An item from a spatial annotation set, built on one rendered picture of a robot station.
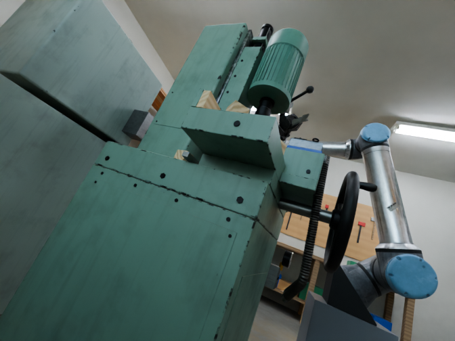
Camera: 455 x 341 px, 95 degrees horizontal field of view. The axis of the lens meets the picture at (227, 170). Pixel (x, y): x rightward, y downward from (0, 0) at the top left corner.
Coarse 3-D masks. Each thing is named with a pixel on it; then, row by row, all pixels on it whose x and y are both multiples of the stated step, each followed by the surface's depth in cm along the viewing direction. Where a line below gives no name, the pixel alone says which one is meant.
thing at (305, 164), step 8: (288, 152) 62; (296, 152) 62; (304, 152) 61; (312, 152) 60; (288, 160) 61; (296, 160) 61; (304, 160) 60; (312, 160) 59; (320, 160) 58; (288, 168) 60; (296, 168) 60; (304, 168) 59; (312, 168) 58; (320, 168) 58; (304, 176) 58; (312, 176) 57
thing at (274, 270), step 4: (272, 264) 84; (272, 268) 80; (276, 268) 80; (268, 272) 80; (272, 272) 80; (276, 272) 79; (268, 276) 79; (272, 276) 79; (276, 276) 79; (268, 280) 79; (272, 280) 78; (276, 280) 79; (268, 284) 78; (272, 284) 78; (276, 284) 83; (272, 288) 77
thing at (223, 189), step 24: (120, 144) 69; (120, 168) 64; (144, 168) 61; (168, 168) 59; (192, 168) 56; (192, 192) 53; (216, 192) 51; (240, 192) 49; (264, 192) 47; (264, 216) 52
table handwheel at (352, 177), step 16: (352, 176) 53; (352, 192) 49; (288, 208) 64; (304, 208) 62; (336, 208) 61; (352, 208) 47; (336, 224) 58; (352, 224) 47; (336, 240) 48; (336, 256) 48
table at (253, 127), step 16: (192, 112) 49; (208, 112) 47; (224, 112) 46; (240, 112) 45; (192, 128) 47; (208, 128) 46; (224, 128) 44; (240, 128) 43; (256, 128) 42; (272, 128) 41; (208, 144) 52; (224, 144) 48; (240, 144) 45; (256, 144) 42; (272, 144) 43; (240, 160) 54; (256, 160) 50; (272, 160) 47; (288, 176) 57; (288, 192) 64; (304, 192) 58
